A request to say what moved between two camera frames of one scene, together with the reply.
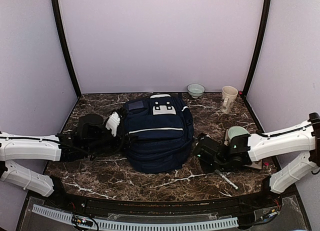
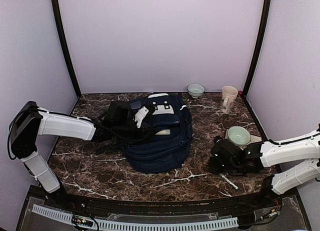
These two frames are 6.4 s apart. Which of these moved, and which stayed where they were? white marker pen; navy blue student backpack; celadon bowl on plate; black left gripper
Moved: black left gripper
Stayed: celadon bowl on plate; white marker pen; navy blue student backpack
